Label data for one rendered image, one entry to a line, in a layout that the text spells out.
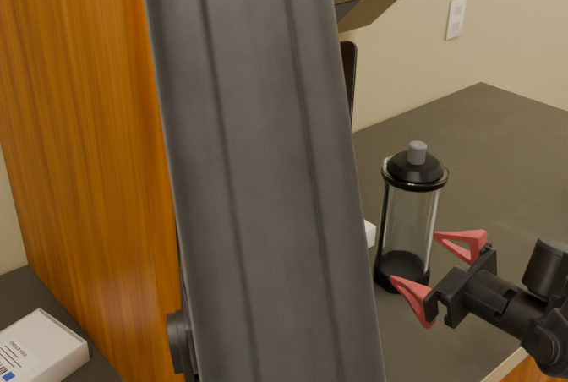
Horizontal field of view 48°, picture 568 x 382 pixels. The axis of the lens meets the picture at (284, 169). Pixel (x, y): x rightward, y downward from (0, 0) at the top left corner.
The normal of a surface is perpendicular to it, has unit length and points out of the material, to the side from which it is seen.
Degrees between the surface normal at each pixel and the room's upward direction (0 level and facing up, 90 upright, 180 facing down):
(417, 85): 90
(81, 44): 90
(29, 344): 0
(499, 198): 0
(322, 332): 61
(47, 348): 0
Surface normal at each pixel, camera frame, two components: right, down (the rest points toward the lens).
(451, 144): 0.02, -0.87
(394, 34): 0.65, 0.38
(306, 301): 0.15, 0.01
